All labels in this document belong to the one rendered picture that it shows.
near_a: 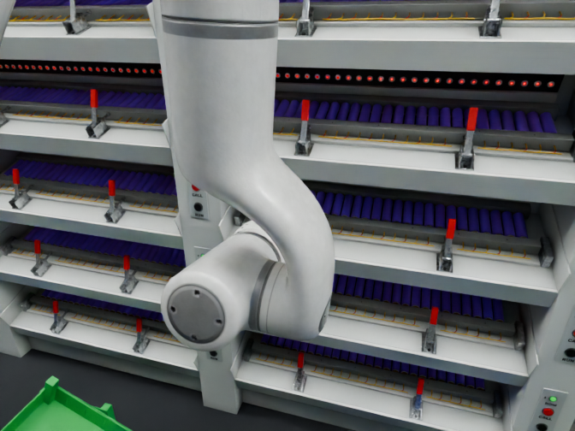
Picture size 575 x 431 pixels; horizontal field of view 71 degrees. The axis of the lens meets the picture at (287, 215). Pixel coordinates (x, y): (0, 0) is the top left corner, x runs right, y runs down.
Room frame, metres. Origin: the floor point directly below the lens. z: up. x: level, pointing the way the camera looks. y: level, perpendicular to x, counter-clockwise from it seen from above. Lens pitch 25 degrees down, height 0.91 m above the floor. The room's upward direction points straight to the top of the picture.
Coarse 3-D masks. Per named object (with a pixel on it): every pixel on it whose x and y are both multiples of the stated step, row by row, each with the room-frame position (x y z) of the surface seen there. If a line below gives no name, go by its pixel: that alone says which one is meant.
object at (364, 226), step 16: (336, 224) 0.72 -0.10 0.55; (352, 224) 0.71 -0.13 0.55; (368, 224) 0.70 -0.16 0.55; (384, 224) 0.70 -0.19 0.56; (400, 224) 0.70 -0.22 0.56; (432, 240) 0.67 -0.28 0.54; (464, 240) 0.66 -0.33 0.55; (480, 240) 0.65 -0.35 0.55; (496, 240) 0.64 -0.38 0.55; (512, 240) 0.64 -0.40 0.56; (528, 240) 0.63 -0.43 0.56; (512, 256) 0.62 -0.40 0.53
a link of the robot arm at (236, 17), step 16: (160, 0) 0.33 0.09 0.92; (176, 0) 0.31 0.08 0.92; (192, 0) 0.31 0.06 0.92; (208, 0) 0.31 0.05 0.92; (224, 0) 0.31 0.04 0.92; (240, 0) 0.31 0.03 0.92; (256, 0) 0.32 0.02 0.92; (272, 0) 0.33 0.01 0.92; (176, 16) 0.32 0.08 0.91; (192, 16) 0.31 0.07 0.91; (208, 16) 0.31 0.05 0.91; (224, 16) 0.31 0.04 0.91; (240, 16) 0.31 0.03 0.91; (256, 16) 0.32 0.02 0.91; (272, 16) 0.33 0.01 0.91
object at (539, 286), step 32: (224, 224) 0.72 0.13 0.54; (544, 224) 0.68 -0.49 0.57; (352, 256) 0.66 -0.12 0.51; (384, 256) 0.65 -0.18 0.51; (416, 256) 0.65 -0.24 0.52; (544, 256) 0.60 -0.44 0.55; (448, 288) 0.61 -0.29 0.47; (480, 288) 0.59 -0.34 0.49; (512, 288) 0.57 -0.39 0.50; (544, 288) 0.56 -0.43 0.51
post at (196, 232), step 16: (160, 16) 0.74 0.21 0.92; (160, 32) 0.74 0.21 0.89; (160, 48) 0.75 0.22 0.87; (176, 176) 0.75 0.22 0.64; (208, 208) 0.73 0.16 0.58; (224, 208) 0.74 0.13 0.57; (192, 224) 0.74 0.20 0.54; (208, 224) 0.73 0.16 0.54; (192, 240) 0.74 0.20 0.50; (208, 240) 0.73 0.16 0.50; (192, 256) 0.74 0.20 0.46; (240, 336) 0.77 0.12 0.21; (224, 352) 0.73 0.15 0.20; (208, 368) 0.74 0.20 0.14; (224, 368) 0.73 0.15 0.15; (208, 384) 0.74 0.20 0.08; (224, 384) 0.73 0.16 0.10; (208, 400) 0.74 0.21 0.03; (224, 400) 0.73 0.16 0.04; (240, 400) 0.75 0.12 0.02
